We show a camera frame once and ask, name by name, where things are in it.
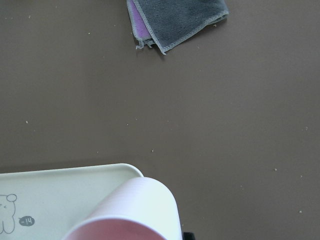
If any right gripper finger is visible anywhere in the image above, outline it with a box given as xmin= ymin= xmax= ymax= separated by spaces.
xmin=183 ymin=232 xmax=195 ymax=240

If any pink plastic cup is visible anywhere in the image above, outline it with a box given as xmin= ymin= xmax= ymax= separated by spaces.
xmin=64 ymin=177 xmax=183 ymax=240

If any grey folded cloth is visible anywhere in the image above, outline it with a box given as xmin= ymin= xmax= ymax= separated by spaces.
xmin=126 ymin=0 xmax=229 ymax=55

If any beige rabbit tray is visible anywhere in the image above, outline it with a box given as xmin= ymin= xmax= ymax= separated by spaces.
xmin=0 ymin=163 xmax=143 ymax=240

